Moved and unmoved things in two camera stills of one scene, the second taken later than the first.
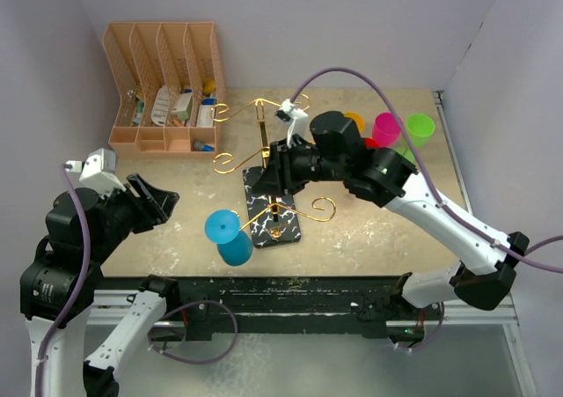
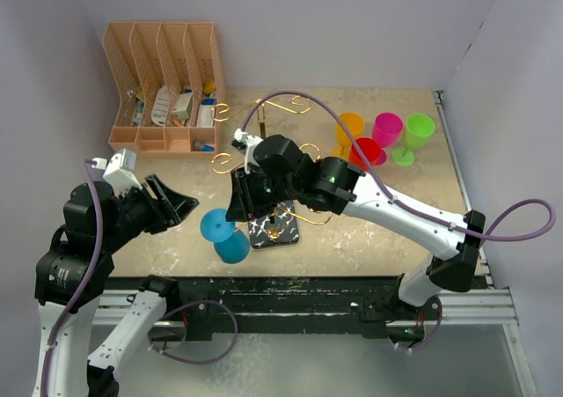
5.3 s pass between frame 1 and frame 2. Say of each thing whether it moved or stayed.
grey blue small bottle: stayed
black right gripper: moved
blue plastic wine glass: stayed
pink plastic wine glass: stayed
